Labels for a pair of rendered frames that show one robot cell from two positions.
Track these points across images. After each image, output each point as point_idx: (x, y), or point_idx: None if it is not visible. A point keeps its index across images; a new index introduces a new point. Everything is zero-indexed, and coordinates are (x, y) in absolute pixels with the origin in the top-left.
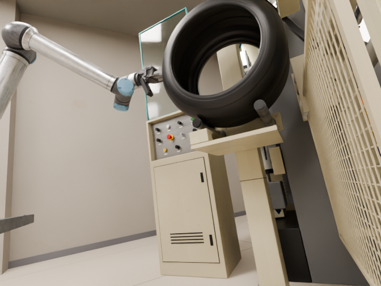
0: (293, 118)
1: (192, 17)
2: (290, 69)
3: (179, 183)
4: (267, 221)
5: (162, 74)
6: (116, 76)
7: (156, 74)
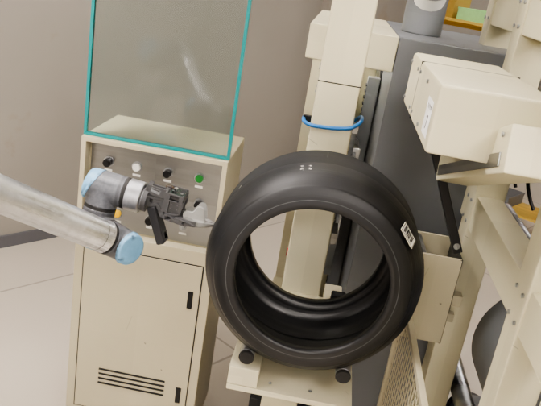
0: None
1: (300, 208)
2: (416, 187)
3: (139, 293)
4: None
5: (209, 255)
6: (115, 231)
7: (190, 225)
